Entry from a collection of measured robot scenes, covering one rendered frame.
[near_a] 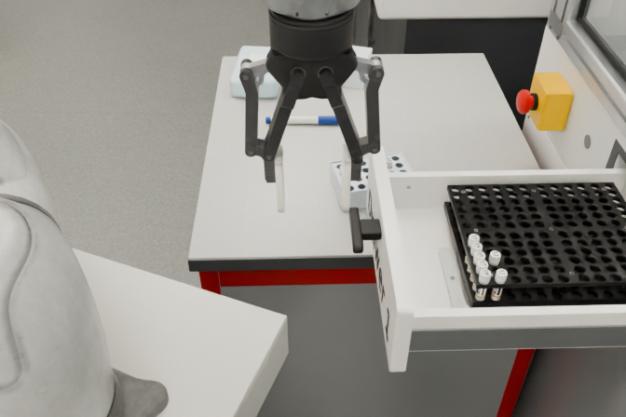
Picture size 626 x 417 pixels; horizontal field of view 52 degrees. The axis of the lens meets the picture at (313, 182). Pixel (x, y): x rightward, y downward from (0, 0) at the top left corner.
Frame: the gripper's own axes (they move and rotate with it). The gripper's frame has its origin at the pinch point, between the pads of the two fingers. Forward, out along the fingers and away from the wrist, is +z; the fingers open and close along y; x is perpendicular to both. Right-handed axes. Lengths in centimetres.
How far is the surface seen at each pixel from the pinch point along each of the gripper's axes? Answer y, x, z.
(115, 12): -98, 268, 101
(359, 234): 5.4, 1.4, 9.2
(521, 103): 35, 35, 13
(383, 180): 9.1, 9.5, 7.6
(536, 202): 28.6, 7.9, 10.6
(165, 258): -44, 87, 100
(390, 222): 9.1, 1.5, 7.6
